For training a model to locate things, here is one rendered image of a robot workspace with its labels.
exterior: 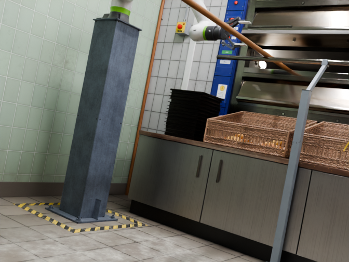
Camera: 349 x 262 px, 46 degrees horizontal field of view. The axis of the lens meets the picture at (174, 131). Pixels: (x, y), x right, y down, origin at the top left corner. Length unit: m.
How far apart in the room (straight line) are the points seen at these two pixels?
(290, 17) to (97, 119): 1.54
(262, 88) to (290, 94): 0.21
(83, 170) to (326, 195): 1.36
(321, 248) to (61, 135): 1.85
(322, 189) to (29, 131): 1.84
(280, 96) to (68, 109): 1.49
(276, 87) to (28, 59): 1.68
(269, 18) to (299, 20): 0.23
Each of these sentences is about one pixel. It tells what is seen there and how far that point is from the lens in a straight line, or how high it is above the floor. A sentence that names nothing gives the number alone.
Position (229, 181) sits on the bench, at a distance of 2.42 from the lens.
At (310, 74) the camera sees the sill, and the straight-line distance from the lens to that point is 2.90.
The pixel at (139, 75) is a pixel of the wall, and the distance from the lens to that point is 3.50.
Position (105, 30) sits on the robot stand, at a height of 1.13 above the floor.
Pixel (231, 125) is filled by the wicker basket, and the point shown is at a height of 0.72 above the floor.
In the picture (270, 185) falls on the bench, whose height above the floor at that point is 0.42.
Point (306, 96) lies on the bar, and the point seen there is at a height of 0.92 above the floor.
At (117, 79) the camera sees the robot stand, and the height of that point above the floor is 0.85.
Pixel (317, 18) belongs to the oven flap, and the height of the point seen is 1.54.
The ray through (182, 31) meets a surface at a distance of 3.40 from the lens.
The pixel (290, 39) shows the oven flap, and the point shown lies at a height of 1.37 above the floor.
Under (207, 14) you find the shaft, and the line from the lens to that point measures 2.00.
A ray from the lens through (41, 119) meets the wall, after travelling 2.88.
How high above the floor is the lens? 0.60
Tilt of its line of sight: level
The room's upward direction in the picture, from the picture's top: 11 degrees clockwise
